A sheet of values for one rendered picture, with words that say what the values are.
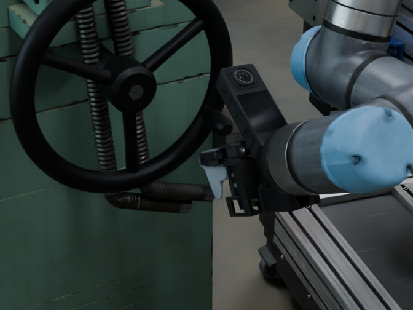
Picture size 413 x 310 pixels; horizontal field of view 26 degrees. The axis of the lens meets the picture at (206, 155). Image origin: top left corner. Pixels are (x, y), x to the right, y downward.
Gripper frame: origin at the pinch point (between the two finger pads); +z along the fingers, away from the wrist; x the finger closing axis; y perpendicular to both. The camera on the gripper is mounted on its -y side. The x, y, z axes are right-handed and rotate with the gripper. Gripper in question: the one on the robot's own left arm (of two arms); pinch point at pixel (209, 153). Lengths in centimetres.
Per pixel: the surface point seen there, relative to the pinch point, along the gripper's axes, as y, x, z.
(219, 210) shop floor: 19, 52, 111
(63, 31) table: -18.8, -12.4, 5.5
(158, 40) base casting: -16.8, 5.1, 17.7
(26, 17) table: -21.8, -15.7, 8.5
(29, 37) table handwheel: -17.6, -19.4, -3.6
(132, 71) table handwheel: -11.7, -8.0, -2.2
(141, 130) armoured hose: -4.8, -3.8, 10.2
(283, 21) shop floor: -35, 143, 204
